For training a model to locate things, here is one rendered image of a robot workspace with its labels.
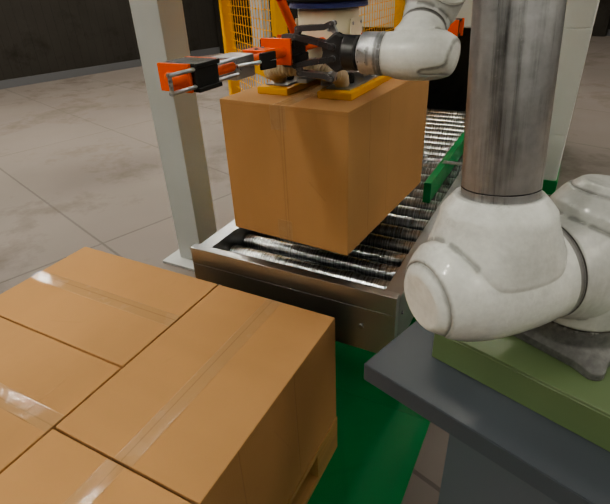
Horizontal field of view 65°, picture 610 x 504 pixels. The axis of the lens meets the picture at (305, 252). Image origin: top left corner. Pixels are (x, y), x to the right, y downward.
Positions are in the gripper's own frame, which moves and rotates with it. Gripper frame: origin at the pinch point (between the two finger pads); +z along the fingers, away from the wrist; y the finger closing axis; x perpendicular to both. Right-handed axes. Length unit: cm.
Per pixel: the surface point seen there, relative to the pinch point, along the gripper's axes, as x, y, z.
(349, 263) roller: 16, 67, -12
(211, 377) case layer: -46, 66, -2
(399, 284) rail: 3, 61, -32
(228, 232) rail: 9, 61, 32
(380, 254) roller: 25, 66, -19
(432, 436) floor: 5, 121, -47
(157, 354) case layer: -45, 66, 16
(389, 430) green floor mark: 1, 120, -33
